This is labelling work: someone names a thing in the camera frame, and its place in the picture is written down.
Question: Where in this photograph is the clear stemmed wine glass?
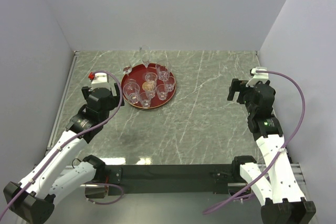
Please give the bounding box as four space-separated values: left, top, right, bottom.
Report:
122 65 133 75

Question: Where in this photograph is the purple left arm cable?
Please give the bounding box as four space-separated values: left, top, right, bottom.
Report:
0 70 127 218

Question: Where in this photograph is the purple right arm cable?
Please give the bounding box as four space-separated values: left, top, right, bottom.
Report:
202 70 306 216

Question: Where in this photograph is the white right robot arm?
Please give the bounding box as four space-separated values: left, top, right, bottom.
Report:
227 79 316 223

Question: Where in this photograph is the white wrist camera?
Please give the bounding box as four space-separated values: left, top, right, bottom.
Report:
246 67 269 87
88 72 111 90

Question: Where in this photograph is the red round lacquer tray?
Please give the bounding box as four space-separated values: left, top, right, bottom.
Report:
121 63 177 109

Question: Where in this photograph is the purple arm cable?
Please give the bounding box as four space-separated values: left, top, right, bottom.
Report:
0 70 127 218
202 70 306 216

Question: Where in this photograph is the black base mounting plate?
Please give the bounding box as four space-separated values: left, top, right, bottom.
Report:
107 164 234 194

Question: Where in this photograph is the clear faceted tumbler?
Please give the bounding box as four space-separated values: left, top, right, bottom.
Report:
123 79 140 104
155 62 171 81

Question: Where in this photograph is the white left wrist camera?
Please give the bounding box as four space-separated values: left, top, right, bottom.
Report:
88 72 111 90

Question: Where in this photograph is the aluminium extrusion rail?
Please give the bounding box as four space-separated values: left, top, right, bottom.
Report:
291 163 306 185

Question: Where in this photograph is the tall clear champagne flute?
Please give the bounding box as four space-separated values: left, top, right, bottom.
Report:
139 45 152 80

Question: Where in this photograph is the small clear shot glass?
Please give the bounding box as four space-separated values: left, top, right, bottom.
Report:
156 84 168 101
163 76 176 92
145 72 157 84
139 92 151 109
142 81 156 99

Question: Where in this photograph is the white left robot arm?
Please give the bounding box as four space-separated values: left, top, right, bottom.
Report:
3 82 124 223

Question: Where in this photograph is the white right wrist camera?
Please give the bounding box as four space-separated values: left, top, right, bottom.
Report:
246 67 269 87

